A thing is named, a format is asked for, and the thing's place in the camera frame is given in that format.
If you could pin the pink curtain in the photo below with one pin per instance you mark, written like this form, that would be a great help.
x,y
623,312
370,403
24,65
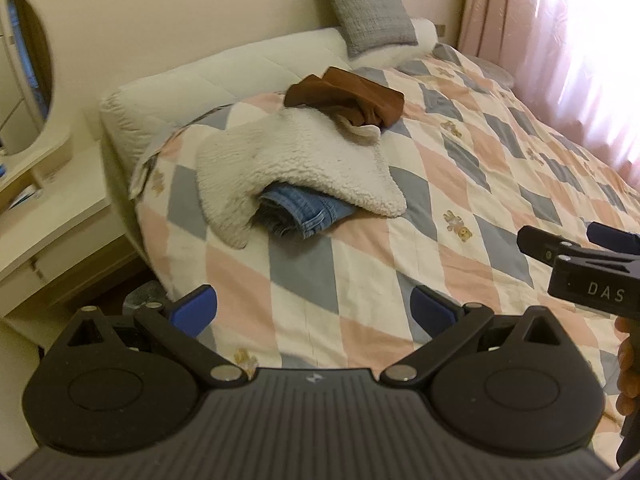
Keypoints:
x,y
575,64

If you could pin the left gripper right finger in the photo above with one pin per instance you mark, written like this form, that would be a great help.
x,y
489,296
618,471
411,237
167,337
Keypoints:
x,y
454,330

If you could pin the checkered quilt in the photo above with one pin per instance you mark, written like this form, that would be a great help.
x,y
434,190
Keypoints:
x,y
474,164

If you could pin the white fleece blanket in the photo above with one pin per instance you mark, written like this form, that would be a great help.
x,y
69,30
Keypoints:
x,y
298,146

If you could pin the grey pillow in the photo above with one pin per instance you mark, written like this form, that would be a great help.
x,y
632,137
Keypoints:
x,y
371,24

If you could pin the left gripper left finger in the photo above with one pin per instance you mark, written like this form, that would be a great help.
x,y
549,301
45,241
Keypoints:
x,y
176,330

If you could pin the oval mirror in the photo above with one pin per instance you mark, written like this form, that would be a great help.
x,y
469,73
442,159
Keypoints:
x,y
26,76

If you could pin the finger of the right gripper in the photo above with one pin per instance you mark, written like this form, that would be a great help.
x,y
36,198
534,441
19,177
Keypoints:
x,y
541,245
613,239

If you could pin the person's right hand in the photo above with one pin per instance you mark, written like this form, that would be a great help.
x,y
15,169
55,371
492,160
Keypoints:
x,y
628,380

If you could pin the brown garment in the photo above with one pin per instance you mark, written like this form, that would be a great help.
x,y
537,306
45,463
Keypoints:
x,y
361,101

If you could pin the cream dressing table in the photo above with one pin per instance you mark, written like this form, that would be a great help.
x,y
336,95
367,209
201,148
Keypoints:
x,y
64,239

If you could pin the grey waste bin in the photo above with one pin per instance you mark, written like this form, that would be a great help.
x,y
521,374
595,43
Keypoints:
x,y
150,294

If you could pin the blue jeans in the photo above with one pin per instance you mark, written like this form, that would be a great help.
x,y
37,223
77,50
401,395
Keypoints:
x,y
286,209

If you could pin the white pillow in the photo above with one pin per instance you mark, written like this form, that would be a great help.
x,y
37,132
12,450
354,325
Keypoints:
x,y
396,54

